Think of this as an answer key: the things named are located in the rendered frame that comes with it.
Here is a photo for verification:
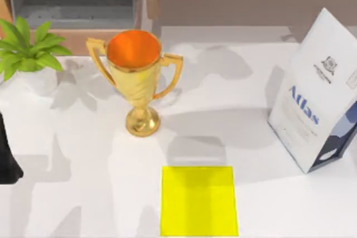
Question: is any pale wooden drawer front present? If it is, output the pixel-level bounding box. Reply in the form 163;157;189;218
27;27;153;56

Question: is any flat yellow square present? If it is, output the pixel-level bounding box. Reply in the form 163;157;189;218
160;166;240;236

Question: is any gold trophy cup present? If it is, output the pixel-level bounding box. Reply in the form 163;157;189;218
85;29;184;138

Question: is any white and blue book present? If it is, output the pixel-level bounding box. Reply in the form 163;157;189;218
267;7;357;174

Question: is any green potted plant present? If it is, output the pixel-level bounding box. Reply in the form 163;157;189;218
0;16;73;82

